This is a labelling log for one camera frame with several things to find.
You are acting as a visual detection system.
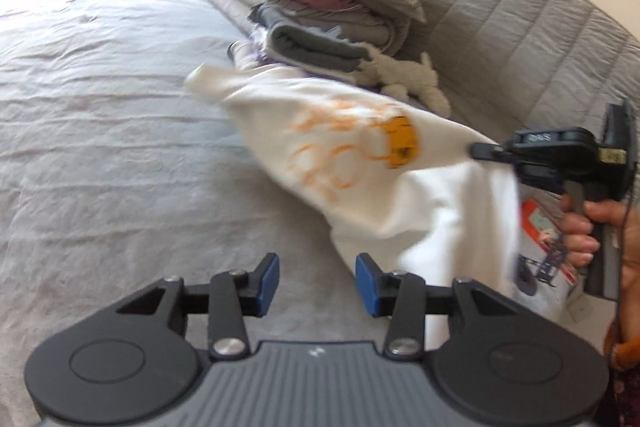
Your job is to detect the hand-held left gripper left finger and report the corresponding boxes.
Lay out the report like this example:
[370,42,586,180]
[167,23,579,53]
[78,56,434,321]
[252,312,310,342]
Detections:
[115,252,281,361]

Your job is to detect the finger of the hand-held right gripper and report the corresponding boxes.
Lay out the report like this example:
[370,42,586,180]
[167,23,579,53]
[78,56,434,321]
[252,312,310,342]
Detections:
[470,142,511,162]

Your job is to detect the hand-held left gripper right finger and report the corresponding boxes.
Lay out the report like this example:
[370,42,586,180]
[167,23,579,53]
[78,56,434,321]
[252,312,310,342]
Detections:
[354,253,521,358]

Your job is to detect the white t-shirt orange print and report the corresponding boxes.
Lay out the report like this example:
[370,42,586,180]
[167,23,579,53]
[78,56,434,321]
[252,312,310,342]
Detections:
[185,63,525,308]

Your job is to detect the person's right hand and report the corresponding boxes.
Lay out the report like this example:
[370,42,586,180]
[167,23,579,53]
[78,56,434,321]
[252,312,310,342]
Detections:
[559,197,640,279]

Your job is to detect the white picture-printed cloth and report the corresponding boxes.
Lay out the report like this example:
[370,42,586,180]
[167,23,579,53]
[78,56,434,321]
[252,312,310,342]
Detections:
[507,194,591,325]

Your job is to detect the white plush toy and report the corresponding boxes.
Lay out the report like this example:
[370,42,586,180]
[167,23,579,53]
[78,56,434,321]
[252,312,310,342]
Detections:
[357,44,451,115]

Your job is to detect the grey quilted headboard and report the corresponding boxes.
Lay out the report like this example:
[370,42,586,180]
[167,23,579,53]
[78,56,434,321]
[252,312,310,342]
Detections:
[390,0,640,208]

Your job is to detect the grey folded towel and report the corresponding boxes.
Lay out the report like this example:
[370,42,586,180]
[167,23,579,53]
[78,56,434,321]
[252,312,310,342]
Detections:
[267,23,373,75]

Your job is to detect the dark floral clothing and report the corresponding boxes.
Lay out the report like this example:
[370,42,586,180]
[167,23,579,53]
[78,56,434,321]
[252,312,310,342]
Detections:
[602,307,640,427]

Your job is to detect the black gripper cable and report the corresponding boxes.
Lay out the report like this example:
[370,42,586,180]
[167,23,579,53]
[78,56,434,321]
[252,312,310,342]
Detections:
[617,197,632,343]

